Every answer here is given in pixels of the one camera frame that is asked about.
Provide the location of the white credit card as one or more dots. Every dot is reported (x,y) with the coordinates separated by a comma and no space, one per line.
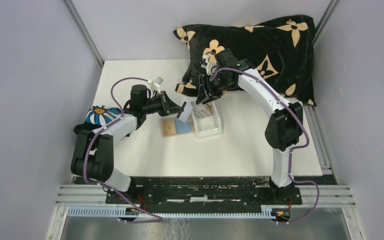
(187,109)

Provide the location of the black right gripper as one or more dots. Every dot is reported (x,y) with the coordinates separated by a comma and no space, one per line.
(203,95)

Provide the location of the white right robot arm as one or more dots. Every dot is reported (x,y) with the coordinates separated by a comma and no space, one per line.
(285,119)

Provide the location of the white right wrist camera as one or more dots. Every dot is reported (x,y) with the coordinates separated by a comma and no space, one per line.
(210,67)

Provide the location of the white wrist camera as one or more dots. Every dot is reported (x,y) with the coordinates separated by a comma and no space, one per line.
(155,84)
(210,67)

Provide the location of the black blue flower cloth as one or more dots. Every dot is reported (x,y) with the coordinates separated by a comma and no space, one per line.
(96,117)

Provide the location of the stack of cards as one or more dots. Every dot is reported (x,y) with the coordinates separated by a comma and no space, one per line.
(202,110)

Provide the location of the slotted cable duct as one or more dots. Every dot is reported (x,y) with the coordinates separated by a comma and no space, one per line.
(128,213)

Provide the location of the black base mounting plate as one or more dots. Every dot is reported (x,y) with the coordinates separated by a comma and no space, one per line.
(211,199)

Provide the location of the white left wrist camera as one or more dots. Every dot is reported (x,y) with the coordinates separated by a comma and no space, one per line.
(155,84)

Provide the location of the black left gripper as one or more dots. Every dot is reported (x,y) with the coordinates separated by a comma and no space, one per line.
(168,107)

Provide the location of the clear plastic card box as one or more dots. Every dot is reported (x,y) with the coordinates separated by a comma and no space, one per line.
(208,126)

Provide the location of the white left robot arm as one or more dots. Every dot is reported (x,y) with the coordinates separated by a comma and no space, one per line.
(93,156)

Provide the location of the beige leather card holder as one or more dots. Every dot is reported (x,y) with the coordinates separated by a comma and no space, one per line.
(172,126)

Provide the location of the black floral pillow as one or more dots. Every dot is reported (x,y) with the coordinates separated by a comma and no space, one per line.
(281,49)

